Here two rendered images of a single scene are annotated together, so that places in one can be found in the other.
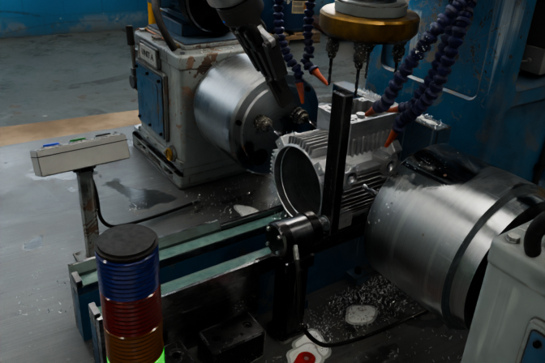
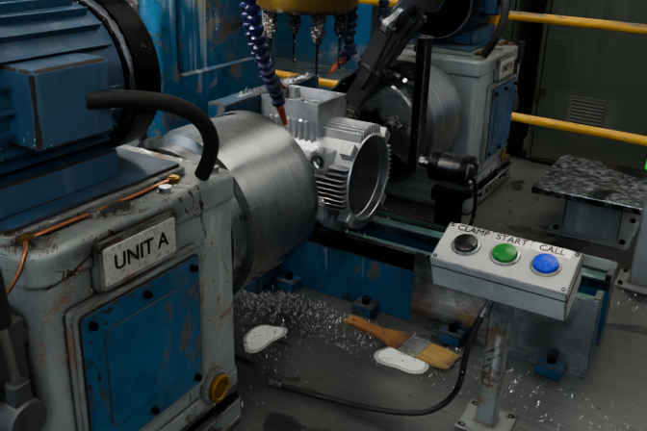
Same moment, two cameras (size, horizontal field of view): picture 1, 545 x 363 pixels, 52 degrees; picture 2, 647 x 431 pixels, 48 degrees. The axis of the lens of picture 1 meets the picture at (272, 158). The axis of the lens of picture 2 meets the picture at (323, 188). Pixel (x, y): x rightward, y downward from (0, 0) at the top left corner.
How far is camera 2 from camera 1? 182 cm
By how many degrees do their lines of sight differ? 101
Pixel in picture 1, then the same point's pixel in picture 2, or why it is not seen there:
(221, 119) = (305, 196)
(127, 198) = not seen: outside the picture
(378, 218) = (434, 118)
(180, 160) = (233, 370)
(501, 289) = (480, 87)
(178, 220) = (332, 387)
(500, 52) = not seen: hidden behind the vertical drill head
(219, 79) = (254, 163)
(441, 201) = (435, 79)
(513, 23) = not seen: outside the picture
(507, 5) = not seen: outside the picture
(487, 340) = (477, 122)
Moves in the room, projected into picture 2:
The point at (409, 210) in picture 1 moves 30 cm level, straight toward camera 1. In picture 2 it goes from (437, 96) to (577, 96)
